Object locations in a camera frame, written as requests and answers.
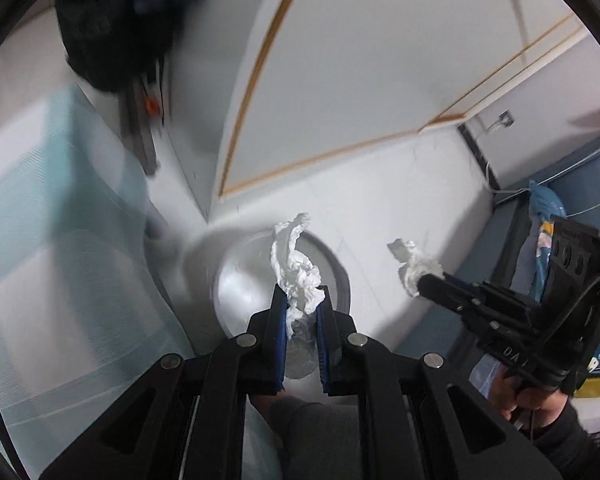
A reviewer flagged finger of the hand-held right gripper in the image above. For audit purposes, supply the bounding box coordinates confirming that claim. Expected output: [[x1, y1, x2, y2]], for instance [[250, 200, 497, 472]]
[[417, 275, 475, 314], [440, 273, 489, 296]]

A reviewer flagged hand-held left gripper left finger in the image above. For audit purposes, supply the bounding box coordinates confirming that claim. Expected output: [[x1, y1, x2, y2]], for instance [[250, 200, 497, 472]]
[[37, 285, 288, 480]]

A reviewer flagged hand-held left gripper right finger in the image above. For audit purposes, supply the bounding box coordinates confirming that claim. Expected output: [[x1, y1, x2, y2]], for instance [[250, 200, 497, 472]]
[[316, 285, 563, 480]]

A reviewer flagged white tissue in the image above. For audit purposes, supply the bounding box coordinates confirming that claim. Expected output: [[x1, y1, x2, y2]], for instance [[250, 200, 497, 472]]
[[386, 238, 445, 298], [270, 212, 327, 341]]

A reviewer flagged white round trash bin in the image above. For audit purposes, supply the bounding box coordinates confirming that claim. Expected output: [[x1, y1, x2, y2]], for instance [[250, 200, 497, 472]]
[[210, 229, 353, 381]]

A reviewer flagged person's right forearm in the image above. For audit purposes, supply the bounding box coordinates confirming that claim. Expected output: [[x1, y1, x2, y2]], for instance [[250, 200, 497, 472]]
[[525, 400, 600, 480]]

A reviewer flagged person's right hand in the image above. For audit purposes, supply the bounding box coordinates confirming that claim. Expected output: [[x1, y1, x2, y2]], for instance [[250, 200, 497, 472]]
[[487, 364, 574, 429]]

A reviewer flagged person's grey trouser leg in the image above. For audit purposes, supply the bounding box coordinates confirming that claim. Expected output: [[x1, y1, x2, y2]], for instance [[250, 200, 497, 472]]
[[267, 395, 371, 480]]

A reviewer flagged blue printed pillow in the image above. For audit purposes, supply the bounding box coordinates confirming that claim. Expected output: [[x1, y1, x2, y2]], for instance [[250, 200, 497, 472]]
[[527, 180, 568, 301]]

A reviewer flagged blue upholstered bed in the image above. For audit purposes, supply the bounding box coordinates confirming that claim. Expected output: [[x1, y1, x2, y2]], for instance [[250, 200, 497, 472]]
[[420, 135, 600, 391]]

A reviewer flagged white wardrobe with wood trim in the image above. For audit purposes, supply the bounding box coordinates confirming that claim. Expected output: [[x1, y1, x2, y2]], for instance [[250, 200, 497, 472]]
[[207, 0, 588, 221]]

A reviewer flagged teal white checkered tablecloth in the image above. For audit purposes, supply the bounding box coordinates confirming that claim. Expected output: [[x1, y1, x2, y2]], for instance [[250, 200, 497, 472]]
[[0, 85, 281, 480]]

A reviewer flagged black hanging jacket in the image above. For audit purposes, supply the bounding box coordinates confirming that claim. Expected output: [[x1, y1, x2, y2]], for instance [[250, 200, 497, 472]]
[[55, 0, 208, 93]]

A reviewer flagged white cable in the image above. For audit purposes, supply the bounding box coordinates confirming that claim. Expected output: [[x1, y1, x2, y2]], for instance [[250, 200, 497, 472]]
[[484, 160, 531, 196]]

